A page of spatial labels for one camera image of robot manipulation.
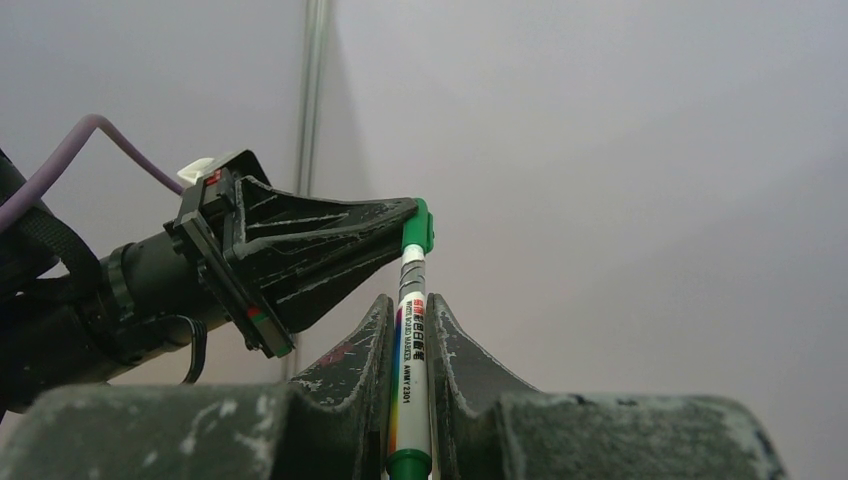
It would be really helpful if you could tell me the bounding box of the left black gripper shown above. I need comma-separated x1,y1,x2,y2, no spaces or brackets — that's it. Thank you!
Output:
166,149,418,358

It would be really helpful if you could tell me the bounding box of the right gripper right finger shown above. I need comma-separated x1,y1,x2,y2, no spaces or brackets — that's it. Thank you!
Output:
427,294,788,479

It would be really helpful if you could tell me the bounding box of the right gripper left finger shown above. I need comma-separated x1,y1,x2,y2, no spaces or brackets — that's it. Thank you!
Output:
1,295,394,479

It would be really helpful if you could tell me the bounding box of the white marker pen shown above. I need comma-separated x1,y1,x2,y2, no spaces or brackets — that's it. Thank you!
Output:
385,244,432,479

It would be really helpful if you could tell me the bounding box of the green marker cap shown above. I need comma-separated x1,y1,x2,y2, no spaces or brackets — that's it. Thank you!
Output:
402,197,435,255

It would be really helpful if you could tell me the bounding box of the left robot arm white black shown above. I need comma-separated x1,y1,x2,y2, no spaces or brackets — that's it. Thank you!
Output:
1,150,418,413

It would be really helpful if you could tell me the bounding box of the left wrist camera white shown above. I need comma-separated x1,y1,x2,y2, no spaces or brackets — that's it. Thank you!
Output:
177,157,225,188

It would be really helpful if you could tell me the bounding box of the left metal corner post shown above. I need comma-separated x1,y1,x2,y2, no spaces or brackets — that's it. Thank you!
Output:
294,0,331,197

